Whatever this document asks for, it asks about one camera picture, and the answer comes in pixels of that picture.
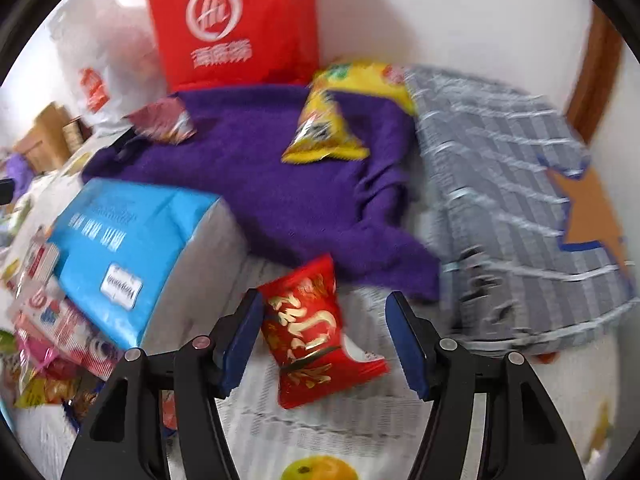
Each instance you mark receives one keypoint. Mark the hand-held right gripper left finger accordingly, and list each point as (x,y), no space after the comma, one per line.
(242,345)

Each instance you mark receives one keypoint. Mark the pink snack packet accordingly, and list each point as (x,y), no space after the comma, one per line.
(162,120)

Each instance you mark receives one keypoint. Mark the orange blue-edged star shape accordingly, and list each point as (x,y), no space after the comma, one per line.
(592,215)

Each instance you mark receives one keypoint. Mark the fruit print tablecloth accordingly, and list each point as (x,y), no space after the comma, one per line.
(350,440)

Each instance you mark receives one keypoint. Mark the plaid grey box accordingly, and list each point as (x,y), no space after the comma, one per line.
(500,210)

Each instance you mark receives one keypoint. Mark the red gold-print snack packet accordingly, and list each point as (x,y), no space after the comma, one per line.
(300,330)

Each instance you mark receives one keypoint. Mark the purple towel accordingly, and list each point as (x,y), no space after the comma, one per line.
(260,175)

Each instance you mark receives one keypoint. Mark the white plastic shopping bag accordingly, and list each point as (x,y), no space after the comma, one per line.
(100,50)

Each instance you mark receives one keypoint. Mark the pile of assorted snack packets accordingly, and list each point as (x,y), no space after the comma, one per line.
(60,330)

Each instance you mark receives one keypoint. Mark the brown cardboard box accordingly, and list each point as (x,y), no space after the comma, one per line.
(47,135)

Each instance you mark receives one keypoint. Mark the red paper bag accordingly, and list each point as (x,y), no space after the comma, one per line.
(230,20)

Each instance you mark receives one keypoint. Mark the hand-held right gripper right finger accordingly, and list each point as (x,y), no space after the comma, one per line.
(407,347)

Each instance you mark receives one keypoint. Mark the wooden door frame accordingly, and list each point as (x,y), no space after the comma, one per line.
(592,75)

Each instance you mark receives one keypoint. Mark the large yellow snack packet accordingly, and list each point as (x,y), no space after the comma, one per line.
(370,80)

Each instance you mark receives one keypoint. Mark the small yellow snack packet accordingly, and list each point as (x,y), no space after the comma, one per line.
(320,130)

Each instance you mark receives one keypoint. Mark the blue tissue pack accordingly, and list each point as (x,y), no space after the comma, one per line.
(130,240)

